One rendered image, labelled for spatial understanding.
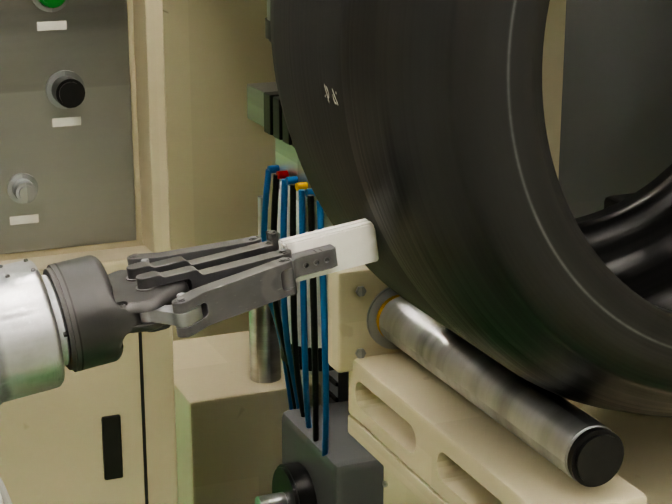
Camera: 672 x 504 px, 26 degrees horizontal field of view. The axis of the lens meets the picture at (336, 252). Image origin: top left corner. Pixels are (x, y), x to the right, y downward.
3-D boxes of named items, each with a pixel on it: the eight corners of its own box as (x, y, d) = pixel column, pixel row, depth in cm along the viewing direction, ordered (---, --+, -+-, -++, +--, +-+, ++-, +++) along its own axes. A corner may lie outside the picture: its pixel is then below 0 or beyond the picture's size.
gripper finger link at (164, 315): (108, 293, 98) (126, 317, 94) (182, 275, 100) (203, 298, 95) (114, 326, 99) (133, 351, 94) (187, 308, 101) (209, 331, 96)
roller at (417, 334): (414, 286, 135) (419, 331, 137) (370, 298, 134) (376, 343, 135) (625, 423, 104) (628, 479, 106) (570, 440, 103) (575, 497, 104)
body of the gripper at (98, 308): (56, 286, 93) (193, 252, 96) (30, 252, 101) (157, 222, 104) (77, 392, 96) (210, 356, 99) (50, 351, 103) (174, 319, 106)
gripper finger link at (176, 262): (139, 323, 101) (133, 317, 102) (286, 283, 105) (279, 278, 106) (129, 271, 100) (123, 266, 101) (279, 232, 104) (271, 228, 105)
